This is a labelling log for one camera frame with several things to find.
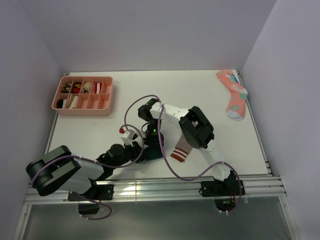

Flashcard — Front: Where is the rolled tan pink sock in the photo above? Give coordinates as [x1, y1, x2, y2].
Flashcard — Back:
[81, 82, 92, 94]

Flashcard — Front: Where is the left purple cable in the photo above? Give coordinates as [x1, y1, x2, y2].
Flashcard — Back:
[31, 124, 145, 221]

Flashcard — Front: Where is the rolled dark red sock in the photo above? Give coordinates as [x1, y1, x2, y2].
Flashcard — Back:
[71, 82, 82, 94]

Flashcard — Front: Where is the aluminium rail frame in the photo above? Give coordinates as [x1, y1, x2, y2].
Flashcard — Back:
[14, 70, 301, 240]

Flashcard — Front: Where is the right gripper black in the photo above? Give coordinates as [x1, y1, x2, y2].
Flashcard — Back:
[142, 118, 164, 156]

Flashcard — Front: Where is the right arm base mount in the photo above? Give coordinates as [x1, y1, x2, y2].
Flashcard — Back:
[198, 179, 246, 212]

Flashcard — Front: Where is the dark green patterned sock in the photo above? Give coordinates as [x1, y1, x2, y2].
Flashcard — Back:
[144, 146, 163, 161]

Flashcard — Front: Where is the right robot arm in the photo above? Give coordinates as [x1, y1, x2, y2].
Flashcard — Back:
[138, 98, 242, 195]

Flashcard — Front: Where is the rolled beige sock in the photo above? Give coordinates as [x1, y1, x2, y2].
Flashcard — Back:
[68, 94, 79, 109]

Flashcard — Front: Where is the rolled black white sock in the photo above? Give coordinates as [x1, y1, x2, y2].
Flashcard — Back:
[56, 99, 67, 109]

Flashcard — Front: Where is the purple cable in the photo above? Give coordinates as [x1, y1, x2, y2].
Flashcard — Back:
[31, 124, 145, 221]
[123, 94, 242, 215]

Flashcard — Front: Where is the pink patterned sock pair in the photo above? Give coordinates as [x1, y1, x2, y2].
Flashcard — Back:
[216, 70, 248, 121]

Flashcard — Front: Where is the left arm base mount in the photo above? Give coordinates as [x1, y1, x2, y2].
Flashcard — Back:
[67, 184, 114, 220]

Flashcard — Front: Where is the rolled brown black sock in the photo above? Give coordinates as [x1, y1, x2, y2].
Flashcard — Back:
[60, 83, 72, 94]

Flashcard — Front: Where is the rolled red white sock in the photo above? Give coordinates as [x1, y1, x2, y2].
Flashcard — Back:
[93, 82, 102, 94]

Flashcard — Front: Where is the pink divided organizer tray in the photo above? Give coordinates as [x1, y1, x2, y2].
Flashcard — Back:
[51, 75, 114, 117]

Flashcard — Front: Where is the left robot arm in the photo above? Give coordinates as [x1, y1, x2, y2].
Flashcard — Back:
[26, 141, 148, 200]

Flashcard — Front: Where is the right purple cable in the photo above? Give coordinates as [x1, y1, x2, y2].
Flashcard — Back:
[123, 94, 242, 215]

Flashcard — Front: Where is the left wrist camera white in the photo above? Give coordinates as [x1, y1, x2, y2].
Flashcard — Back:
[119, 128, 136, 146]

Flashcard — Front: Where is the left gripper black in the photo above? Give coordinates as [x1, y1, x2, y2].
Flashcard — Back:
[112, 139, 151, 170]

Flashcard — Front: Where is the taupe sock red striped cuff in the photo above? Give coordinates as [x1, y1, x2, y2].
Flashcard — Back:
[170, 133, 193, 163]

